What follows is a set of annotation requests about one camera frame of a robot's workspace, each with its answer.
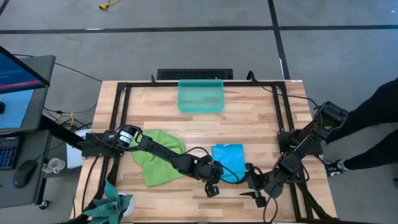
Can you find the green microfiber towel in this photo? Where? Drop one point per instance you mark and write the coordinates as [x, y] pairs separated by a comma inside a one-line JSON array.
[[155, 171]]

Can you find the teal translucent plastic basket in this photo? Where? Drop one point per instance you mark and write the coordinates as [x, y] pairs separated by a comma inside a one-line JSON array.
[[186, 93]]

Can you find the dark green cloth pile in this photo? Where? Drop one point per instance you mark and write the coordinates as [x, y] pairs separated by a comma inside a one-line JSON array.
[[109, 208]]

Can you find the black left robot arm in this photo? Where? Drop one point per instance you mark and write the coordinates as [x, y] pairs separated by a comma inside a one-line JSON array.
[[161, 152]]

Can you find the black floor vent grate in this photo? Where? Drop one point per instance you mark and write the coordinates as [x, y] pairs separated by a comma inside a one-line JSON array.
[[192, 74]]

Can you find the black keyboard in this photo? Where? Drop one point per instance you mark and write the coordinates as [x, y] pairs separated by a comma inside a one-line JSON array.
[[7, 152]]

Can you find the white mug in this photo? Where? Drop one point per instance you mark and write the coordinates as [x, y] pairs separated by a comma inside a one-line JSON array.
[[56, 164]]

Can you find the white round container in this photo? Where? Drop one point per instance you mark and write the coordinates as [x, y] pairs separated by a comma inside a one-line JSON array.
[[130, 205]]

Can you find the black caster wheel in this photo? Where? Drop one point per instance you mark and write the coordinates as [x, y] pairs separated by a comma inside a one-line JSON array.
[[44, 204]]

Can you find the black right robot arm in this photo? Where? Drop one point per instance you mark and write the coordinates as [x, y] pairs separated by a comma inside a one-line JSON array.
[[303, 143]]

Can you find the white bin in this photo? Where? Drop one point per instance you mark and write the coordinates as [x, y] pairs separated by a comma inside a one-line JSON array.
[[73, 155]]

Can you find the black computer mouse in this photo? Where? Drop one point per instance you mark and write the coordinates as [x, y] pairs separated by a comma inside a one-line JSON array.
[[24, 174]]

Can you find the blue-screen desk monitor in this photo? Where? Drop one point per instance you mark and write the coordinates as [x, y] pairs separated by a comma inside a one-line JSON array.
[[15, 74]]

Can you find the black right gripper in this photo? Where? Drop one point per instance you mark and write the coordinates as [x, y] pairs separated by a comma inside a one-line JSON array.
[[262, 182]]

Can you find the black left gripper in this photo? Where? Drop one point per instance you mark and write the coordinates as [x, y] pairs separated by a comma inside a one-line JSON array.
[[211, 171]]

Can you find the black metal table frame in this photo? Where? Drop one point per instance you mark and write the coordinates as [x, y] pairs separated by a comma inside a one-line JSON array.
[[155, 84]]

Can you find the grey computer cart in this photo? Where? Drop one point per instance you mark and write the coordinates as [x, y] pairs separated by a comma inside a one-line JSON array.
[[43, 105]]

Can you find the person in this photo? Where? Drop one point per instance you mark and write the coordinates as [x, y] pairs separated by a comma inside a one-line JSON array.
[[373, 109]]

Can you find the blue microfiber towel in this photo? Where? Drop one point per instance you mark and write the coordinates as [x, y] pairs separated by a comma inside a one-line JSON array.
[[228, 155]]

